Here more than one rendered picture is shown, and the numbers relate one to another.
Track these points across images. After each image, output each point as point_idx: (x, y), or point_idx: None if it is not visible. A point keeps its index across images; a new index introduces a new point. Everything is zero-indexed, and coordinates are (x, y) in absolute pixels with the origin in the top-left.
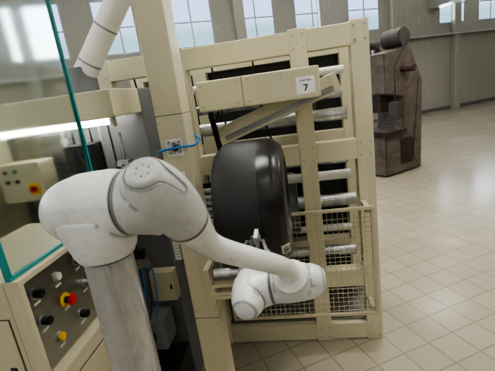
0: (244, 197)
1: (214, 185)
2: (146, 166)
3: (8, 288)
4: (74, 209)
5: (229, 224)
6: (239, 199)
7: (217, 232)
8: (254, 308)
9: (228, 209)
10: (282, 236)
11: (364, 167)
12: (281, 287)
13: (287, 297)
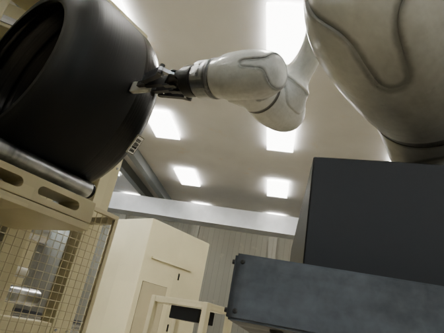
0: (133, 40)
1: (91, 0)
2: None
3: None
4: None
5: (108, 50)
6: (127, 35)
7: (73, 51)
8: (287, 74)
9: (113, 33)
10: (145, 121)
11: (106, 180)
12: (297, 78)
13: (295, 97)
